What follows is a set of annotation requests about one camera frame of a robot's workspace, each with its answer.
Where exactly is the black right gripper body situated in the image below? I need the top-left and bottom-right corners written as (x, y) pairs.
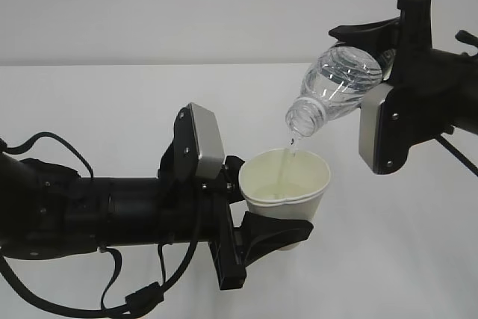
top-left (373, 0), bottom-right (452, 175)

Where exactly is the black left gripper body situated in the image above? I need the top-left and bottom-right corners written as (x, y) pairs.
top-left (195, 180), bottom-right (246, 289)

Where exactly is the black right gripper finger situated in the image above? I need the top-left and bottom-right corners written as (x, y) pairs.
top-left (328, 17), bottom-right (400, 54)

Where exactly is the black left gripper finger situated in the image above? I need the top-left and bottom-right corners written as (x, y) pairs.
top-left (223, 155), bottom-right (245, 202)
top-left (238, 211), bottom-right (314, 265)

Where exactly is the white paper cup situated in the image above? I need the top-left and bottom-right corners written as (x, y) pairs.
top-left (238, 148), bottom-right (332, 251)

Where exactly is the clear water bottle green label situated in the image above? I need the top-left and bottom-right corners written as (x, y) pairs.
top-left (285, 43), bottom-right (396, 137)

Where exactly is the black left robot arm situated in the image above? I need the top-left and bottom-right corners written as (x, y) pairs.
top-left (1, 103), bottom-right (313, 290)

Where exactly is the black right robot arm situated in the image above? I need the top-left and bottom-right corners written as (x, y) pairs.
top-left (329, 0), bottom-right (477, 175)

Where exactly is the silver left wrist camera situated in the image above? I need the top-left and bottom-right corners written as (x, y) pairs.
top-left (187, 102), bottom-right (225, 179)

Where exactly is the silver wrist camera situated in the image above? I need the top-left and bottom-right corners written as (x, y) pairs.
top-left (187, 102), bottom-right (225, 179)
top-left (358, 83), bottom-right (393, 174)

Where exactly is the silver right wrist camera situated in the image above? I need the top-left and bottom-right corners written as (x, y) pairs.
top-left (358, 83), bottom-right (393, 174)

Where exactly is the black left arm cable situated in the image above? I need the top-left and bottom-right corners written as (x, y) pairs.
top-left (0, 131), bottom-right (199, 319)

